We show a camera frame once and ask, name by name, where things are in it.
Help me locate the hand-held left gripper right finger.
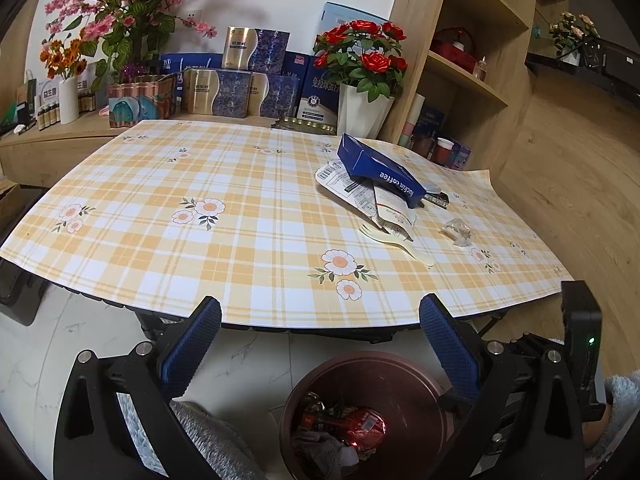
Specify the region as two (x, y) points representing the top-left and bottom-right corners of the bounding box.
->
(419, 294), (587, 480)

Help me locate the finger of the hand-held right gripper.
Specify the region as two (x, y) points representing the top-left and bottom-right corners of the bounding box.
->
(506, 331), (566, 361)

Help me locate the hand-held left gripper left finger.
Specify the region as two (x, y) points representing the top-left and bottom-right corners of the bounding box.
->
(53, 296), (223, 480)

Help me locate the brown plastic bin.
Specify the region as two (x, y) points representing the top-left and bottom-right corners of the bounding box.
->
(279, 351), (457, 480)

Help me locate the cream plastic spork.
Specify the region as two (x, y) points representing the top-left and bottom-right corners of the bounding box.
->
(357, 223), (436, 267)

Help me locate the clear plastic wrap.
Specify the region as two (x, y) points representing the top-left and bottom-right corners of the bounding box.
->
(440, 219), (473, 248)

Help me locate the crushed red drink can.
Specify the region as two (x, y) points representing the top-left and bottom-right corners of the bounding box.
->
(342, 406), (387, 453)

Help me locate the white printed sachet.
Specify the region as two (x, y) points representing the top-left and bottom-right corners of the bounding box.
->
(372, 182), (418, 241)

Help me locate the blue paper carton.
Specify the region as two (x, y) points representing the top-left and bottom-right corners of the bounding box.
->
(336, 133), (428, 209)

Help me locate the white label paper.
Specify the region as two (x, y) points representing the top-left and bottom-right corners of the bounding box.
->
(315, 158), (381, 221)

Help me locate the person's right forearm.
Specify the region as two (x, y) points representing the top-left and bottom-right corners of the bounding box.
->
(582, 369), (640, 468)

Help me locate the grey fuzzy clothing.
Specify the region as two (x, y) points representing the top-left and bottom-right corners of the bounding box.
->
(117, 392), (263, 480)

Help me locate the checked floral tablecloth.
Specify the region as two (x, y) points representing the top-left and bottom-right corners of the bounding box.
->
(0, 120), (576, 328)

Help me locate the black case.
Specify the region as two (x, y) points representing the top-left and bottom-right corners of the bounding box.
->
(0, 257), (48, 326)

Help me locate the purple teal box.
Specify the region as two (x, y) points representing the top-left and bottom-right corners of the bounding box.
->
(450, 142), (472, 170)

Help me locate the blue printed box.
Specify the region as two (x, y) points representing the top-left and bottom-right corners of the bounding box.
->
(415, 105), (446, 151)

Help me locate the cardboard box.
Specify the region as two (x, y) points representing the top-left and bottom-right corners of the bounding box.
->
(0, 180), (23, 231)

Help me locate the wooden sideboard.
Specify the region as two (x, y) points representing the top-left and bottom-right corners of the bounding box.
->
(0, 110), (276, 188)

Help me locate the striped decorated tin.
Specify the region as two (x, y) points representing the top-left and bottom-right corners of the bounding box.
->
(107, 74), (178, 130)

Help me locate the dark counter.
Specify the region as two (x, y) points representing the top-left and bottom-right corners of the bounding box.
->
(525, 35), (640, 102)

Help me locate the white faceted vase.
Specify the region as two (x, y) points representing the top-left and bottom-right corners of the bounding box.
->
(337, 82), (396, 138)

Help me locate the blue gold gift box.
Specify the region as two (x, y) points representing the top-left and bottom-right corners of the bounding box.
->
(181, 69), (252, 118)
(222, 26), (292, 73)
(248, 72), (301, 117)

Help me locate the row of small amber bottles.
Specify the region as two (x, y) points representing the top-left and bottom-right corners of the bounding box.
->
(36, 91), (98, 131)

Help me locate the blue white emblem box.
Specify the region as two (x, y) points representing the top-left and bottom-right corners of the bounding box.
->
(297, 62), (343, 126)

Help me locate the white ribbed vase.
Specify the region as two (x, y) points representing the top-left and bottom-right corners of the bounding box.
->
(58, 76), (81, 125)

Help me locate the white product box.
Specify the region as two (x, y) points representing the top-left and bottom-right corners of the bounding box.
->
(40, 80), (61, 111)
(75, 62), (108, 96)

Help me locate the blue flat box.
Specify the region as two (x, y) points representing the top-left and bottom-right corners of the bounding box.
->
(160, 52), (224, 101)

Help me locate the pale rose bouquet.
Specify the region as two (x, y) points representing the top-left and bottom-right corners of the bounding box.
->
(548, 12), (599, 66)

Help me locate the kraft paper bag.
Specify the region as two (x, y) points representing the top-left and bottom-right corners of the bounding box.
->
(16, 71), (39, 117)

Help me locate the red rose bouquet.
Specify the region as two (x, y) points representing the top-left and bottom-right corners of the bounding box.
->
(312, 20), (408, 101)

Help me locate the dark blue box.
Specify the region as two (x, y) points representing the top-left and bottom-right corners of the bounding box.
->
(284, 51), (315, 111)

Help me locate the orange flower bunch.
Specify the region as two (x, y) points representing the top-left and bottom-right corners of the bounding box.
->
(40, 40), (87, 81)

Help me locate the wooden shelf unit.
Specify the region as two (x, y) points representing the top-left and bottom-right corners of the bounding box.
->
(387, 0), (538, 171)

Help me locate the pink blossom bouquet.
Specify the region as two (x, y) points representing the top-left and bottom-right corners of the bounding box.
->
(45, 0), (261, 86)

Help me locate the light blue white box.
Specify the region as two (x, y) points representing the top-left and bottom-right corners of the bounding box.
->
(317, 1), (391, 36)

